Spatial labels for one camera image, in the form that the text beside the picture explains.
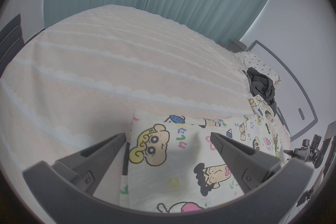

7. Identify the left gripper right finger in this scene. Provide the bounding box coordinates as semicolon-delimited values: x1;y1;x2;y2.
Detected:
210;132;282;194

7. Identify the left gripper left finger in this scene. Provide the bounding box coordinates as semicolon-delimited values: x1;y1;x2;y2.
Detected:
53;133;127;195

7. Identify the white printed pyjama top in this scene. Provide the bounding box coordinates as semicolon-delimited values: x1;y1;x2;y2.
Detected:
119;94;291;214

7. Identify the black garment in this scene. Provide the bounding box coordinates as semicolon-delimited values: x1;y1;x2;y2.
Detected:
247;67;277;113

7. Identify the bed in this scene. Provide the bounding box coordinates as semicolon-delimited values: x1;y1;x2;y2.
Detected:
0;5;319;208

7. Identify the white printed pillow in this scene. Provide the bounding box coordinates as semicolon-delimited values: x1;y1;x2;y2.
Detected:
235;51;281;85

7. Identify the grey bedside table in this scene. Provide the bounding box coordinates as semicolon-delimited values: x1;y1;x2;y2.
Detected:
218;39;247;53

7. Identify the black chest of drawers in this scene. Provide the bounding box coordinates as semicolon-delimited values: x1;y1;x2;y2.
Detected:
0;13;26;74

